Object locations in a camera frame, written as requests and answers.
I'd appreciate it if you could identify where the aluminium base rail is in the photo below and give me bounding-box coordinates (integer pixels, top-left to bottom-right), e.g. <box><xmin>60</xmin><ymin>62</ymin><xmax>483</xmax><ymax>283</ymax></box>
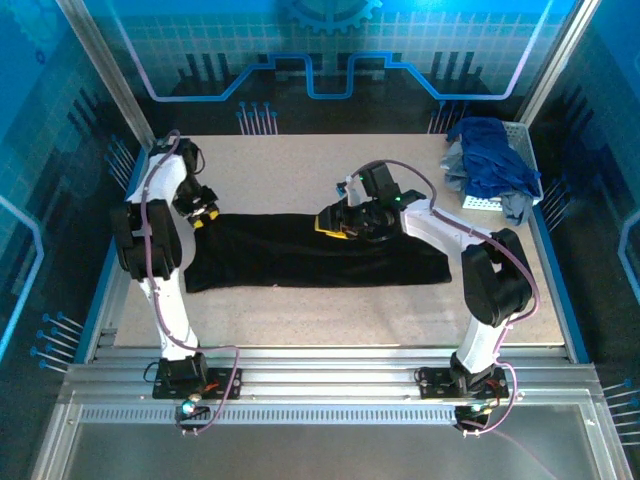
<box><xmin>58</xmin><ymin>343</ymin><xmax>604</xmax><ymax>407</ymax></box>

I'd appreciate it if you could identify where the grey t-shirt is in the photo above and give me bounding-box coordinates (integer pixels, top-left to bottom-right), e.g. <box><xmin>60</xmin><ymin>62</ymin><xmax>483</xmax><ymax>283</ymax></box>
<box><xmin>439</xmin><ymin>141</ymin><xmax>535</xmax><ymax>227</ymax></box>

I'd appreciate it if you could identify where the black t-shirt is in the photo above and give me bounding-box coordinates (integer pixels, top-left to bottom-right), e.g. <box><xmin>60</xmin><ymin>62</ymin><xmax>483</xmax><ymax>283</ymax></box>
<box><xmin>183</xmin><ymin>212</ymin><xmax>454</xmax><ymax>295</ymax></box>

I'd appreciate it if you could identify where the blue table edge trim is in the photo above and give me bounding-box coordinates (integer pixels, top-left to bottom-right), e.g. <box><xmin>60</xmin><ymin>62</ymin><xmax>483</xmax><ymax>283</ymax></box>
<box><xmin>73</xmin><ymin>147</ymin><xmax>150</xmax><ymax>364</ymax></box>

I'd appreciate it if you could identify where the aluminium side rail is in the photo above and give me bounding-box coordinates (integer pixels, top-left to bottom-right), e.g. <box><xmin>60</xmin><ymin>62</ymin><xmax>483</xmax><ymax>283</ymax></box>
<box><xmin>82</xmin><ymin>142</ymin><xmax>169</xmax><ymax>364</ymax></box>
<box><xmin>525</xmin><ymin>212</ymin><xmax>572</xmax><ymax>361</ymax></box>

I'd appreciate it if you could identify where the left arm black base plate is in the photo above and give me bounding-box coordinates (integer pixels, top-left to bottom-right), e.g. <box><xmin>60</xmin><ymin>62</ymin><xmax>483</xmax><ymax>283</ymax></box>
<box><xmin>151</xmin><ymin>357</ymin><xmax>245</xmax><ymax>401</ymax></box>

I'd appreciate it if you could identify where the small controller board with LEDs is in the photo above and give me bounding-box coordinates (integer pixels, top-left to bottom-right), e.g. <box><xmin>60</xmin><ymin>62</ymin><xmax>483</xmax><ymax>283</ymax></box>
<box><xmin>453</xmin><ymin>399</ymin><xmax>495</xmax><ymax>424</ymax></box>
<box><xmin>174</xmin><ymin>394</ymin><xmax>211</xmax><ymax>422</ymax></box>

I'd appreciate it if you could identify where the slotted metal strip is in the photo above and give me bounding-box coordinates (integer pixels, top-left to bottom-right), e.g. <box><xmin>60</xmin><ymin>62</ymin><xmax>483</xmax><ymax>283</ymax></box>
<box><xmin>78</xmin><ymin>405</ymin><xmax>464</xmax><ymax>426</ymax></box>

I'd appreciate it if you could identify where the aluminium frame post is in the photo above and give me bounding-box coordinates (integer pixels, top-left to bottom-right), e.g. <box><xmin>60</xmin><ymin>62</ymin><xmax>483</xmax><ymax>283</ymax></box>
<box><xmin>516</xmin><ymin>0</ymin><xmax>602</xmax><ymax>126</ymax></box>
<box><xmin>55</xmin><ymin>0</ymin><xmax>158</xmax><ymax>151</ymax></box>

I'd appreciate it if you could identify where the grey metal panel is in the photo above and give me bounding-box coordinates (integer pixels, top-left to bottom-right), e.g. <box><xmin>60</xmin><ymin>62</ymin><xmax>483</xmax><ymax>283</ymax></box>
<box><xmin>29</xmin><ymin>389</ymin><xmax>634</xmax><ymax>480</ymax></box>

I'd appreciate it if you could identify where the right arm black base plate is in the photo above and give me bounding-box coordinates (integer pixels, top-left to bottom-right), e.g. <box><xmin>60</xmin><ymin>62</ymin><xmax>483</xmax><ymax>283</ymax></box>
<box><xmin>413</xmin><ymin>363</ymin><xmax>511</xmax><ymax>401</ymax></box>

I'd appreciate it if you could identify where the blue t-shirt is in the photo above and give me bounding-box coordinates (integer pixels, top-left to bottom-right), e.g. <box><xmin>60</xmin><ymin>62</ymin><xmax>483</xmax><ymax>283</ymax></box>
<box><xmin>446</xmin><ymin>117</ymin><xmax>542</xmax><ymax>201</ymax></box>

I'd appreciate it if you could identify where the white perforated plastic basket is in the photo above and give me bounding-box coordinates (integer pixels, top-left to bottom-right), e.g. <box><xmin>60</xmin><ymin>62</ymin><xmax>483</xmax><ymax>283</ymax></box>
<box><xmin>459</xmin><ymin>121</ymin><xmax>545</xmax><ymax>212</ymax></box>

